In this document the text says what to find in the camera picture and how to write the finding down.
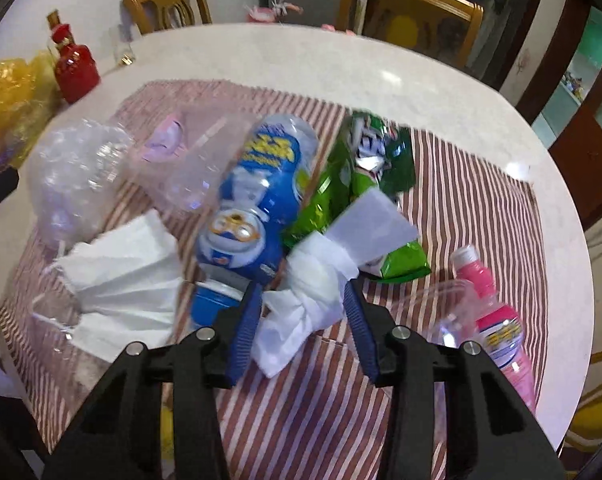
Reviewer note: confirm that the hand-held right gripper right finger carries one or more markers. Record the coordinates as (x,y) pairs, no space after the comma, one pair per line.
(357,325)

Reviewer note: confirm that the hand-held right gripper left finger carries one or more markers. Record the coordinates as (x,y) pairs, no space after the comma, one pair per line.
(246,325)

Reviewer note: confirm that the white tissue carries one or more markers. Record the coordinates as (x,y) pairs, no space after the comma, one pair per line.
(306,280)

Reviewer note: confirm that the pink plastic bottle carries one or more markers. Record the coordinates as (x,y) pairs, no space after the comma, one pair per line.
(501,340)

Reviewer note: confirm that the clear bottle with purple label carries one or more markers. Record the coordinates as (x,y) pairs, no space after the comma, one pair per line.
(191,160)

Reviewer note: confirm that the clear plastic cup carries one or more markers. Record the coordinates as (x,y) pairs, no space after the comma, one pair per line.
(431,305)

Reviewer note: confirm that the clear crumpled plastic bag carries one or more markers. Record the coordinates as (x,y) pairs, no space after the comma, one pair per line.
(76,170)

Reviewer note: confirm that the yellow plastic bag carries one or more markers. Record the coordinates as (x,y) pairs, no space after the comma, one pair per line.
(11,95)

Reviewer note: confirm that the white paper piece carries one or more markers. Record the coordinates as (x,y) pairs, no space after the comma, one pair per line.
(376,220)

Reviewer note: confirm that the blue plastic bottle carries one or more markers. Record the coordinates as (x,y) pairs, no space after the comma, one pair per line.
(251,200)

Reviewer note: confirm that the white face mask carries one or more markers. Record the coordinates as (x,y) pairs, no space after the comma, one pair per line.
(126,270)

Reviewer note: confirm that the red liquor bottle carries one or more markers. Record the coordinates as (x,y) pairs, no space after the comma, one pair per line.
(76,72)

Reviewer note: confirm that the green snack bag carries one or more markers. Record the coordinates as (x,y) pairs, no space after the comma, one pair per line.
(336,180)

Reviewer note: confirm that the red striped cloth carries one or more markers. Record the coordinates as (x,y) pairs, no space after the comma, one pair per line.
(456,200)

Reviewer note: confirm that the clear drinking glass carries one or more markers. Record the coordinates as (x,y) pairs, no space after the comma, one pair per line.
(123,47)

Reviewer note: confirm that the wooden chair with carved back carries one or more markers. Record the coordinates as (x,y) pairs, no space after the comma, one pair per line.
(168,2)

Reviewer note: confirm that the wooden chair with panel back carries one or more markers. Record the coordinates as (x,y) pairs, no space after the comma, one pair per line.
(411,15)

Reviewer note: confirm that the pink toy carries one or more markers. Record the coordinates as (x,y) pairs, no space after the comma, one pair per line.
(271,10)

